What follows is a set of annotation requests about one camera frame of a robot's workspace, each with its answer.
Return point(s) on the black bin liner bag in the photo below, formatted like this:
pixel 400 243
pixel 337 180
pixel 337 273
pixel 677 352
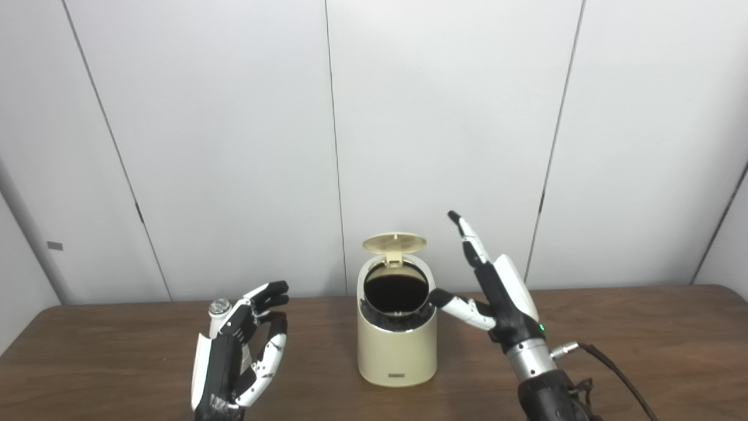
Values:
pixel 397 321

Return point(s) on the cream-colored bin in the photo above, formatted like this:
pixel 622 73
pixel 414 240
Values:
pixel 397 356

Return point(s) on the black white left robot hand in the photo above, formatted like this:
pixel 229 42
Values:
pixel 222 368

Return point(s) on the small white plastic bottle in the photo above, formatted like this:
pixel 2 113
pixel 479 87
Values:
pixel 220 318

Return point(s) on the round cream bin lid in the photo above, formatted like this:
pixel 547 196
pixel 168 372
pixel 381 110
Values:
pixel 394 242

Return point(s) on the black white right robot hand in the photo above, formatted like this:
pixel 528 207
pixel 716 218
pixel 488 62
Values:
pixel 511 304

